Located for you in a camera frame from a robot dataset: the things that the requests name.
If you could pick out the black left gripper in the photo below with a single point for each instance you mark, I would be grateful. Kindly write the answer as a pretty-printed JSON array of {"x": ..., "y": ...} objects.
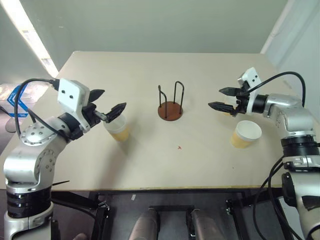
[{"x": 92, "y": 115}]

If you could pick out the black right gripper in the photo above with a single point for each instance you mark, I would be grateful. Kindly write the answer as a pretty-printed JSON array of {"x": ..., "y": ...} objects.
[{"x": 242, "y": 105}]

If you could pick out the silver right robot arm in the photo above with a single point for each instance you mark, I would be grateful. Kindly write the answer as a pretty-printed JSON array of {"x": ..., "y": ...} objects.
[{"x": 297, "y": 117}]

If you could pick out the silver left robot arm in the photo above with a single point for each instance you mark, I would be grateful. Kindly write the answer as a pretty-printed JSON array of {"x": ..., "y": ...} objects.
[{"x": 27, "y": 160}]

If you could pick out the yellow white paper cup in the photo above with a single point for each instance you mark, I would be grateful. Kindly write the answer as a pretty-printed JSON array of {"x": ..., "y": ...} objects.
[
  {"x": 247, "y": 131},
  {"x": 118, "y": 130}
]

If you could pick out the small red scrap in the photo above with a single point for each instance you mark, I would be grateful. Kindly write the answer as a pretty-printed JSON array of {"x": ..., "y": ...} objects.
[{"x": 179, "y": 148}]

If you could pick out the thin black pointed strip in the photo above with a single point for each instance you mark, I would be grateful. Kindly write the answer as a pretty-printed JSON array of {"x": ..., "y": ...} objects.
[{"x": 61, "y": 183}]

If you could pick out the blue white box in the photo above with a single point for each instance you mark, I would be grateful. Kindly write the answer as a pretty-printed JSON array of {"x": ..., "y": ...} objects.
[{"x": 13, "y": 102}]

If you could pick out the grey round disc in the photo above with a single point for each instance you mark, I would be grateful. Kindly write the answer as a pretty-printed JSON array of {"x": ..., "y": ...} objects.
[{"x": 10, "y": 125}]

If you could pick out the bright window strip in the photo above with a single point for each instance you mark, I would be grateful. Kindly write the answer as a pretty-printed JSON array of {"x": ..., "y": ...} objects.
[{"x": 32, "y": 32}]

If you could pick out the dark grey rounded shape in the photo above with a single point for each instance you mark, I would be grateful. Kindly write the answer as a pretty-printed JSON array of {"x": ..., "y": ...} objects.
[
  {"x": 145, "y": 225},
  {"x": 205, "y": 226}
]

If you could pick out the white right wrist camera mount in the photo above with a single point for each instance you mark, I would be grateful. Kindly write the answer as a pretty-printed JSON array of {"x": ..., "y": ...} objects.
[{"x": 252, "y": 75}]

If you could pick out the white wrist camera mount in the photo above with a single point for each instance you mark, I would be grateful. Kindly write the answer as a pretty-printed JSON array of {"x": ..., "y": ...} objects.
[
  {"x": 71, "y": 96},
  {"x": 252, "y": 75}
]

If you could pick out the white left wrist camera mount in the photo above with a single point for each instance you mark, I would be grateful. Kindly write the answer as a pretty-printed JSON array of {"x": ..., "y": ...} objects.
[{"x": 71, "y": 96}]

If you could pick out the black metal table frame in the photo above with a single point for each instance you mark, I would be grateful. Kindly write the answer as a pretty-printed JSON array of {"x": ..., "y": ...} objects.
[{"x": 75, "y": 202}]

